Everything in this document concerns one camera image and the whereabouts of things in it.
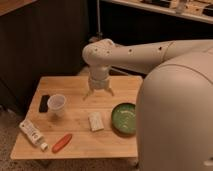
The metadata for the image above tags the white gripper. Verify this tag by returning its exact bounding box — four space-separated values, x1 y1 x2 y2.
83 78 114 100

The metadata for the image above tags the white sponge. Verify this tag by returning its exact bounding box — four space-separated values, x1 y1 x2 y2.
89 112 104 131

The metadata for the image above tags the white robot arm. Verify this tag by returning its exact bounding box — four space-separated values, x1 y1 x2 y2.
82 39 213 171

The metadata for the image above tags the white ceramic cup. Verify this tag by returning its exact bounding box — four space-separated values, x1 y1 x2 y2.
47 94 66 117

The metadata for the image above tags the green plate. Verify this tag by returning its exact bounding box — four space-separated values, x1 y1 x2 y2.
111 103 136 135

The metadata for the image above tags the wooden table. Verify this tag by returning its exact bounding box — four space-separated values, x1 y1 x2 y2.
11 76 142 160

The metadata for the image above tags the orange carrot toy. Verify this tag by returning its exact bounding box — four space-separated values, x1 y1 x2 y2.
52 133 72 153

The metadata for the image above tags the black phone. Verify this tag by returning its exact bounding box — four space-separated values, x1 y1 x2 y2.
39 95 50 113

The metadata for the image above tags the white tube with cap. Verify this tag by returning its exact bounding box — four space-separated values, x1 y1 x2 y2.
19 119 48 151

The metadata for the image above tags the metal shelf rack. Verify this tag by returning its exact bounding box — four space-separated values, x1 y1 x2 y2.
94 0 213 43

